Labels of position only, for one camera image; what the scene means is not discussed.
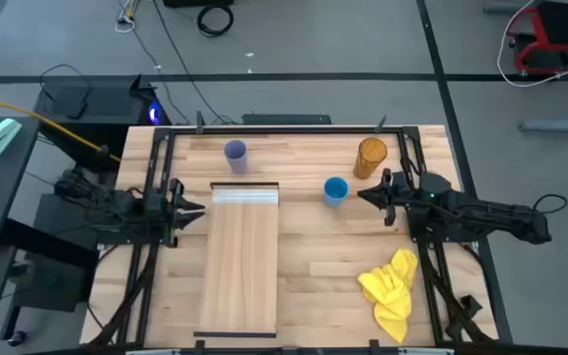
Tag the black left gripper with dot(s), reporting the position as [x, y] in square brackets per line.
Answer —
[174, 217]

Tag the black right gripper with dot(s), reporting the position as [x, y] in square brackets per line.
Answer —
[400, 197]

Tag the amber translucent tall cup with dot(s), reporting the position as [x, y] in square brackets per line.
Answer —
[369, 158]

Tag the small blue plastic cup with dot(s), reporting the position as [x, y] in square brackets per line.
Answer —
[335, 191]

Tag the purple plastic cup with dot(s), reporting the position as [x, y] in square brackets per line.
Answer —
[236, 158]

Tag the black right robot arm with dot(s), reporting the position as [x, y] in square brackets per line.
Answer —
[486, 212]

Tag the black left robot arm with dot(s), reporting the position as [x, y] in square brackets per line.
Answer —
[116, 202]

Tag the light wooden board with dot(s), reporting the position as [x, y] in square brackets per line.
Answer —
[239, 266]

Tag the yellow cloth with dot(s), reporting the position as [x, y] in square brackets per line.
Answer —
[390, 296]

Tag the long black power strip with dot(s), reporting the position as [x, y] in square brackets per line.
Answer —
[286, 119]

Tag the black computer tower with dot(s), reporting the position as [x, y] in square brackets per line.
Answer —
[101, 108]

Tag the black equipment stand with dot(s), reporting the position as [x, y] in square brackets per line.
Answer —
[62, 291]

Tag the small black flat device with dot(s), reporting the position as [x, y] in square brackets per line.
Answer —
[76, 102]

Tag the grey metal bar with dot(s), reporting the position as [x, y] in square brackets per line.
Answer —
[560, 124]

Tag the mint green stapler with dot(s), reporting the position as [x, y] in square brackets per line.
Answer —
[0, 135]

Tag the black box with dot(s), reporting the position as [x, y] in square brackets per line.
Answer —
[197, 2]

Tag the red rolling stool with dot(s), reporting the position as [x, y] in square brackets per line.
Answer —
[560, 22]

